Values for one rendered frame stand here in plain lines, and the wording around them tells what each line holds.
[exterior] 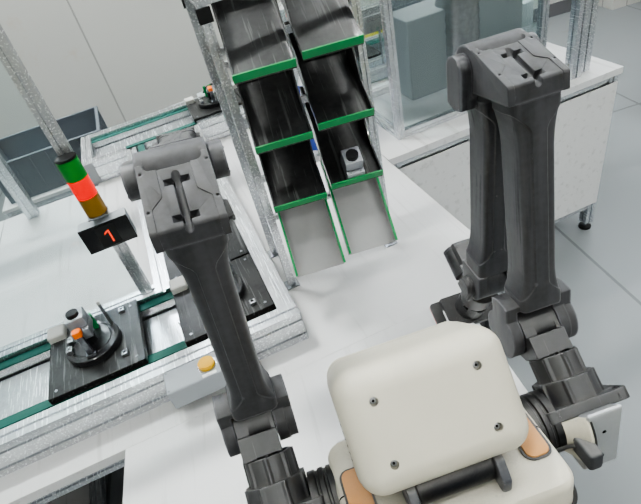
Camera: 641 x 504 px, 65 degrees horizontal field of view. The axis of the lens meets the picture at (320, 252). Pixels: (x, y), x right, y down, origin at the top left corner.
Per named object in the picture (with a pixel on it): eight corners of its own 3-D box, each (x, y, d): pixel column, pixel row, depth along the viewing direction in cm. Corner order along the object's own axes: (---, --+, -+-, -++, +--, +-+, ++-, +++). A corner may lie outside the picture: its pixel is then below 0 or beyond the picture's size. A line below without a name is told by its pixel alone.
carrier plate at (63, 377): (149, 363, 125) (145, 357, 124) (52, 405, 121) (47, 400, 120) (139, 303, 143) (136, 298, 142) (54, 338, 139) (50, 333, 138)
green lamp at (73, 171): (87, 178, 116) (77, 159, 113) (66, 186, 115) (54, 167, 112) (87, 169, 120) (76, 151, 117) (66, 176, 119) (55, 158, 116)
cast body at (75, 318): (93, 336, 125) (79, 317, 121) (76, 343, 125) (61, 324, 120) (92, 314, 132) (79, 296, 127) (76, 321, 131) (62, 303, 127)
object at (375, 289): (515, 276, 139) (515, 268, 137) (-52, 540, 113) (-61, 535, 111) (322, 109, 245) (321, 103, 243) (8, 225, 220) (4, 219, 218)
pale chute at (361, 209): (395, 241, 136) (398, 239, 131) (348, 255, 135) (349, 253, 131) (364, 143, 138) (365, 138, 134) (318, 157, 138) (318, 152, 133)
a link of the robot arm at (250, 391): (119, 215, 44) (232, 184, 45) (118, 147, 54) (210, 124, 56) (235, 468, 72) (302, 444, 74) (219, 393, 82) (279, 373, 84)
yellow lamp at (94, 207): (107, 213, 123) (98, 196, 119) (87, 220, 122) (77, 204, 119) (106, 203, 126) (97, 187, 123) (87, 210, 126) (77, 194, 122)
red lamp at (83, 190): (98, 196, 119) (87, 178, 116) (77, 204, 119) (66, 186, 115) (97, 186, 123) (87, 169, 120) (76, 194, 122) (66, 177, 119)
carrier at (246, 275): (276, 309, 131) (263, 273, 123) (187, 347, 126) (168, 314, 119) (251, 257, 149) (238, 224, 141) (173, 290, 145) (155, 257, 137)
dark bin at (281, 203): (327, 198, 122) (325, 181, 115) (275, 213, 121) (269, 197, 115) (298, 112, 134) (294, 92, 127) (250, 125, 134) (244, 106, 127)
